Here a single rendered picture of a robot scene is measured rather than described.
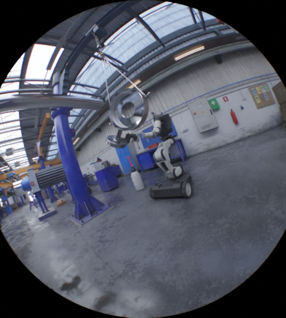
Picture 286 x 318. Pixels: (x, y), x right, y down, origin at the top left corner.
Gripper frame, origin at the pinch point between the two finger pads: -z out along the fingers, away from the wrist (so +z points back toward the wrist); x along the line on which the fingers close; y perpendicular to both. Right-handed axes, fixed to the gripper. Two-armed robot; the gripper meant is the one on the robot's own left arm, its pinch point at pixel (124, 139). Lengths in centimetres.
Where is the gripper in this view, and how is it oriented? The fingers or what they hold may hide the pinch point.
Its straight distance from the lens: 115.0
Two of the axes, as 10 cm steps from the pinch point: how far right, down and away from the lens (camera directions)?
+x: 3.5, -8.1, -4.7
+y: 8.1, 5.1, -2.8
